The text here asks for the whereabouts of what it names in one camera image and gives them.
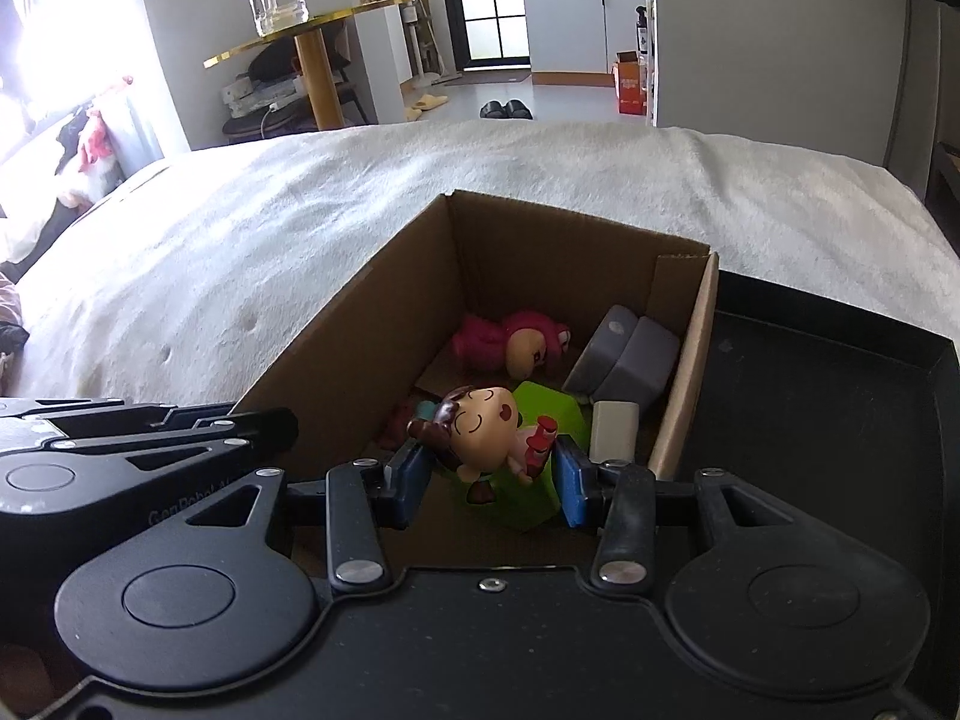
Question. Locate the green plastic box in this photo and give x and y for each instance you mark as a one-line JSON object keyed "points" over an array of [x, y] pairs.
{"points": [[540, 405]]}

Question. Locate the grey wedge block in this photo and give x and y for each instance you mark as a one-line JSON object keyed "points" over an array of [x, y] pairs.
{"points": [[649, 360]]}

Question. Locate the black framed glass door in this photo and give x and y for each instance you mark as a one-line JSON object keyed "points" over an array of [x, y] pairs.
{"points": [[487, 0]]}

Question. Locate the white standing fan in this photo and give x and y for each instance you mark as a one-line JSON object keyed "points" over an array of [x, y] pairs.
{"points": [[421, 75]]}

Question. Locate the brown cardboard box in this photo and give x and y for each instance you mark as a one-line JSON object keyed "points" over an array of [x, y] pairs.
{"points": [[360, 330]]}

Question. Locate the small clear glass jar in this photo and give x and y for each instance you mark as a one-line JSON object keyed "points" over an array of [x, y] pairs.
{"points": [[253, 4]]}

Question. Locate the black bottle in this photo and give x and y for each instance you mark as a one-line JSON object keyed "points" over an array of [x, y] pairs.
{"points": [[643, 30]]}

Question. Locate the grey block with round stud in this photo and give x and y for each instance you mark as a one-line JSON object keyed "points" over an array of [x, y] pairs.
{"points": [[600, 349]]}

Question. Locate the black slipper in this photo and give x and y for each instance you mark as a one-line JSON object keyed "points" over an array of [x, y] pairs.
{"points": [[492, 109], [519, 109]]}

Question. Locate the orange carton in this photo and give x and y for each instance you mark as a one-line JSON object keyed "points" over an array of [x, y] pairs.
{"points": [[630, 86]]}

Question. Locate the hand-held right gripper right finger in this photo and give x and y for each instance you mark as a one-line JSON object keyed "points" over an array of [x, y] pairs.
{"points": [[255, 431]]}

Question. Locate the dark door mat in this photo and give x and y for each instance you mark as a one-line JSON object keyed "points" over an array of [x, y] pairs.
{"points": [[491, 76]]}

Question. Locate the black plastic tray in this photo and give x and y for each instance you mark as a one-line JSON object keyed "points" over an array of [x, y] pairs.
{"points": [[810, 405]]}

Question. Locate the white cabinet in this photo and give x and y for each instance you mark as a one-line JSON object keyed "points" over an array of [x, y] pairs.
{"points": [[585, 22]]}

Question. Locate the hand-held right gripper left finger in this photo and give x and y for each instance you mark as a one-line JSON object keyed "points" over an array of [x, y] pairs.
{"points": [[112, 412]]}

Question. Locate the white blanket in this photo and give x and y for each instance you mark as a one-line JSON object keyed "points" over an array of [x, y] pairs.
{"points": [[225, 240]]}

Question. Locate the gold round table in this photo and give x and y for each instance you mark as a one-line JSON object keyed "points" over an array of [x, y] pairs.
{"points": [[322, 82]]}

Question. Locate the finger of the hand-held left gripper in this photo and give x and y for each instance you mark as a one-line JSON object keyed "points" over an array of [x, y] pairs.
{"points": [[412, 484], [570, 487]]}

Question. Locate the red and white cloth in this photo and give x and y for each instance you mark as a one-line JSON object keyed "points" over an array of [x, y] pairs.
{"points": [[94, 142]]}

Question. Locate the brown haired doll figurine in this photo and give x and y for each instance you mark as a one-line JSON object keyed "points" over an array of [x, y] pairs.
{"points": [[480, 427]]}

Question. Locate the yellow slipper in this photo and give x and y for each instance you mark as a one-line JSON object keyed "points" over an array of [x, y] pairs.
{"points": [[429, 100], [412, 114]]}

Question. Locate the white power strip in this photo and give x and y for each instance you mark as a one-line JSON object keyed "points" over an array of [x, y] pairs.
{"points": [[251, 94]]}

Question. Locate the pink doll figurine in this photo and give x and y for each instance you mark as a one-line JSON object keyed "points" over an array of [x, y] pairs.
{"points": [[499, 337]]}

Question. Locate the white block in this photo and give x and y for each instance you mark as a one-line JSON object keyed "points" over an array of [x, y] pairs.
{"points": [[613, 427]]}

